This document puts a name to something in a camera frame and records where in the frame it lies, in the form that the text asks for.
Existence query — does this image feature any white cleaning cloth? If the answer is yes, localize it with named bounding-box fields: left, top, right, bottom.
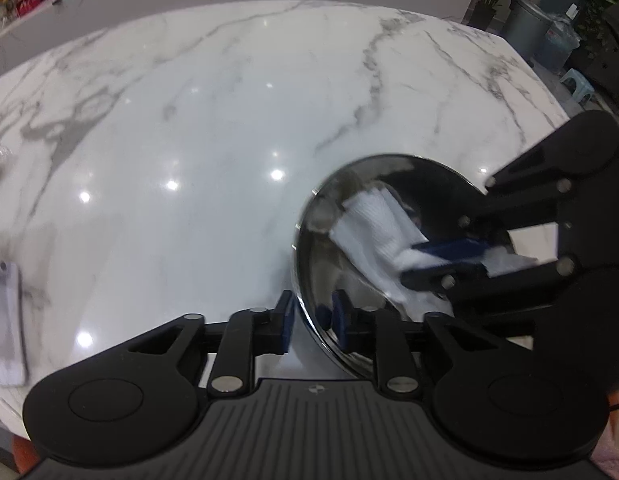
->
left=329, top=184, right=539, bottom=322

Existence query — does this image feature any green plastic stool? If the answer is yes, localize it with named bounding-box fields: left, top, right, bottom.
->
left=558, top=67, right=596, bottom=107

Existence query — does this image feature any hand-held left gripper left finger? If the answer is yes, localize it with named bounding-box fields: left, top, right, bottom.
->
left=125, top=291, right=296, bottom=394

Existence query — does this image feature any steel bowl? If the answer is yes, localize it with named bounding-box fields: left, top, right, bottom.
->
left=290, top=154, right=519, bottom=382

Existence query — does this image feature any white folded cloth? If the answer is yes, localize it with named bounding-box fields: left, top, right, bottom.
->
left=0, top=260, right=31, bottom=389

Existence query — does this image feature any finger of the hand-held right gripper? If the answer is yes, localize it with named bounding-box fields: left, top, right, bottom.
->
left=412, top=146, right=576, bottom=263
left=399, top=255, right=576, bottom=341

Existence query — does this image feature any dark sofa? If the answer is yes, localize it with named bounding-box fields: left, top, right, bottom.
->
left=582, top=0, right=619, bottom=128

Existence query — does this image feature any grey trash bin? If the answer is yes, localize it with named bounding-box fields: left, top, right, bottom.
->
left=502, top=0, right=557, bottom=63

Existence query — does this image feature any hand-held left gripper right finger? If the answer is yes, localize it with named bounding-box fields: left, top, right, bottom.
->
left=331, top=292, right=491, bottom=397

